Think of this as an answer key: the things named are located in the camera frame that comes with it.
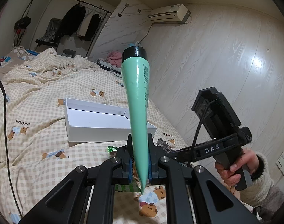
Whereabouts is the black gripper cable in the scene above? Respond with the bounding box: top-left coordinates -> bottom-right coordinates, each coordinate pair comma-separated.
0,73 -> 24,217

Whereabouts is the person's right hand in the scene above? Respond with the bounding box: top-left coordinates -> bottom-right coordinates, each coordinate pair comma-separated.
215,149 -> 259,186

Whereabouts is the black clothes rail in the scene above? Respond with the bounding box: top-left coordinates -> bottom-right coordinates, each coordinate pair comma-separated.
74,0 -> 113,14

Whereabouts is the cream fleece right sleeve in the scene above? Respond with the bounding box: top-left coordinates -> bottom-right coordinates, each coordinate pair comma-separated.
240,153 -> 284,223

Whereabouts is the black hanging coat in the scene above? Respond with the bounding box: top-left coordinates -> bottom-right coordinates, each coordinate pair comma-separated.
58,3 -> 86,36

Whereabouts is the green wrapper snack stick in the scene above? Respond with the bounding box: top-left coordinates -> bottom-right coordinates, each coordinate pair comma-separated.
107,145 -> 143,192

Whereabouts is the green tube black cap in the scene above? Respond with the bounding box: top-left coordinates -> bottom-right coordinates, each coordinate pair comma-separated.
121,46 -> 150,194

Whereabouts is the pink clothes pile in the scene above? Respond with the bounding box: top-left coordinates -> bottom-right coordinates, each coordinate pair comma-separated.
107,51 -> 122,68

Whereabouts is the white air conditioner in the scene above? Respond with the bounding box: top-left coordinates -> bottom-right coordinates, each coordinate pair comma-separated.
148,4 -> 191,24

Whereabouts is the dark tortoiseshell hair claw clip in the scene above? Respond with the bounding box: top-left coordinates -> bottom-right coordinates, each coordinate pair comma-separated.
156,138 -> 173,153

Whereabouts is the black chair with clothes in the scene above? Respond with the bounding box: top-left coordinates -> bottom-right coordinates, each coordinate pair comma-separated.
35,18 -> 62,49

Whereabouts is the white shallow cardboard box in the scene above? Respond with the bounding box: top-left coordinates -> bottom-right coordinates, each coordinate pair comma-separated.
63,97 -> 158,143

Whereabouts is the black bag on wall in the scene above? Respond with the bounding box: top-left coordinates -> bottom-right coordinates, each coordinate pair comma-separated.
13,0 -> 34,47

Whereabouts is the cream checkered bear duvet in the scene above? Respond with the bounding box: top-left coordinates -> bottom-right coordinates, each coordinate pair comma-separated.
0,47 -> 192,224

